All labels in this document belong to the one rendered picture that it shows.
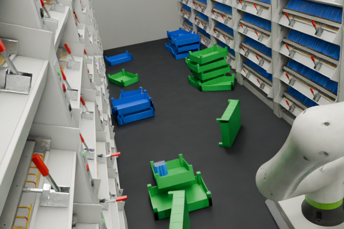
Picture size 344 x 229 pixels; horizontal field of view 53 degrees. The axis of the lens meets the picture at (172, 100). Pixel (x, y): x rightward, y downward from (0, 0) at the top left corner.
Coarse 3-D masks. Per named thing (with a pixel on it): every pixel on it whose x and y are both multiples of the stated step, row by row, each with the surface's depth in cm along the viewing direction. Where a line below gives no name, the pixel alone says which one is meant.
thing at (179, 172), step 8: (176, 160) 211; (184, 160) 205; (152, 168) 202; (168, 168) 210; (176, 168) 210; (184, 168) 206; (160, 176) 200; (168, 176) 180; (176, 176) 181; (184, 176) 182; (192, 176) 182; (160, 184) 180; (168, 184) 180; (176, 184) 181
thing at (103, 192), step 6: (96, 132) 144; (102, 132) 145; (96, 138) 145; (102, 138) 146; (102, 144) 145; (102, 150) 140; (102, 168) 128; (102, 174) 125; (102, 180) 121; (102, 186) 118; (108, 186) 119; (102, 192) 115; (108, 192) 116; (102, 198) 112; (108, 198) 113; (102, 210) 107; (108, 210) 108; (108, 216) 105; (108, 222) 102; (108, 228) 100
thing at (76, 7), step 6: (78, 0) 189; (72, 6) 190; (78, 6) 190; (78, 12) 191; (84, 30) 196; (84, 36) 197; (84, 42) 198; (96, 72) 207; (102, 96) 213; (102, 102) 215; (108, 120) 220; (114, 144) 228
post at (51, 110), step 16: (0, 0) 55; (16, 0) 56; (32, 0) 58; (0, 16) 56; (16, 16) 57; (32, 16) 57; (48, 64) 61; (48, 80) 62; (48, 96) 63; (48, 112) 64; (64, 112) 65; (80, 160) 71; (80, 176) 71; (80, 192) 72; (96, 192) 84
